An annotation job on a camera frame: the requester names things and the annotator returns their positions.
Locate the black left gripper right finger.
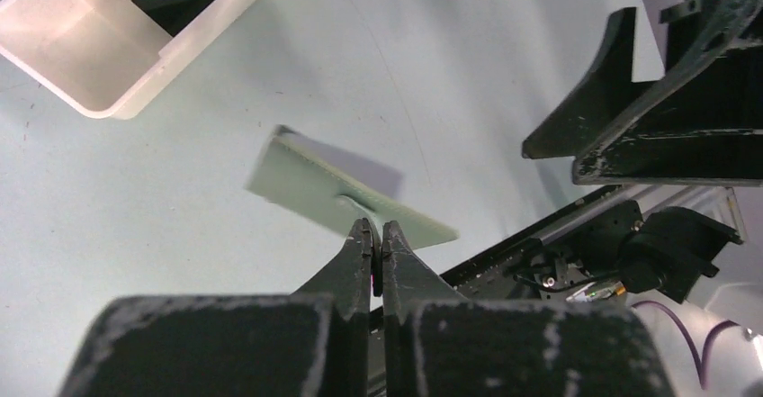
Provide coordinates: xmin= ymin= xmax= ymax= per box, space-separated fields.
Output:
xmin=381 ymin=221 xmax=674 ymax=396

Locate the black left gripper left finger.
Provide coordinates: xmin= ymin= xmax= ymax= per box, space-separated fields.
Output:
xmin=60 ymin=220 xmax=373 ymax=396

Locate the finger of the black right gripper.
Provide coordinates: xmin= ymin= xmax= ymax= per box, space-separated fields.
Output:
xmin=522 ymin=7 xmax=656 ymax=159
xmin=572 ymin=0 xmax=762 ymax=185

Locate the white plastic bin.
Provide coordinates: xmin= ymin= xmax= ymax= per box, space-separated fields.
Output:
xmin=1 ymin=0 xmax=256 ymax=120

